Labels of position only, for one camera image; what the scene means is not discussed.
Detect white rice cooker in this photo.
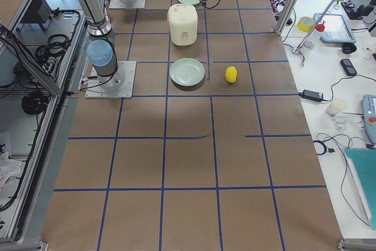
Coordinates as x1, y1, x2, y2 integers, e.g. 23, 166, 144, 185
167, 4, 198, 46

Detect near light green plate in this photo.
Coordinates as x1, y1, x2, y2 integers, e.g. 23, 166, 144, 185
169, 58, 206, 86

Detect yellow toy fruit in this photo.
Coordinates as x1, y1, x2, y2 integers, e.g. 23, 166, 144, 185
224, 66, 238, 83

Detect yellow tape roll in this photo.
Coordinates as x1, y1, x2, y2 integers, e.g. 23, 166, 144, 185
297, 16, 315, 32

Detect metal rod with green clip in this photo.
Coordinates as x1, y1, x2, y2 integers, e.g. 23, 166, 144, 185
291, 0, 340, 54

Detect teach pendant tablet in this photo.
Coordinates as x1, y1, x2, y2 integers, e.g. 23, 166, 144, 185
309, 14, 356, 43

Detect black round cap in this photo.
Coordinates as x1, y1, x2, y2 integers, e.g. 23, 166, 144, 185
341, 42, 357, 55

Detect black power adapter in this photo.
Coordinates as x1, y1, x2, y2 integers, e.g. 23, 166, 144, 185
298, 89, 324, 102

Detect black phone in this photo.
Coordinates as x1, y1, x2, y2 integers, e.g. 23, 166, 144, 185
340, 59, 357, 76

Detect plastic cup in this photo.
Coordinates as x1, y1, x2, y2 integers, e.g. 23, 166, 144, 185
325, 98, 347, 117

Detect teal box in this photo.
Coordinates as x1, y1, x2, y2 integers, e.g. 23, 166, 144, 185
345, 149, 375, 230

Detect aluminium frame post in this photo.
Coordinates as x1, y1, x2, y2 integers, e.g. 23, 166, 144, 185
274, 0, 313, 36

